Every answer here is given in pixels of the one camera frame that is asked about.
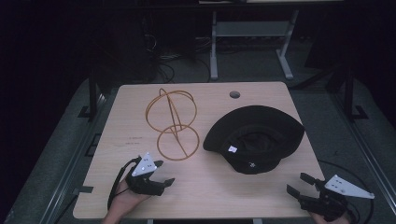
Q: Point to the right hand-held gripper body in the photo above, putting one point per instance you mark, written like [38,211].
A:
[330,205]

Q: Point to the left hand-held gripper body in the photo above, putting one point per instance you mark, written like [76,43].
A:
[144,166]

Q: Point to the black bucket hat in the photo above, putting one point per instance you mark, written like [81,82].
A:
[255,140]

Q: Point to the person's right hand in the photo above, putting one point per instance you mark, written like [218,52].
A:
[323,220]

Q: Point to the person's left hand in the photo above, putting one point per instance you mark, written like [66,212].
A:
[124,199]

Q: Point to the black metal stand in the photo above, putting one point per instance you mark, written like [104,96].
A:
[348,93]
[92,93]

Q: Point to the metal floor rail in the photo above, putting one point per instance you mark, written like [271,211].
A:
[364,149]
[70,168]

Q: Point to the grey metal desk frame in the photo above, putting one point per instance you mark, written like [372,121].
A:
[249,28]

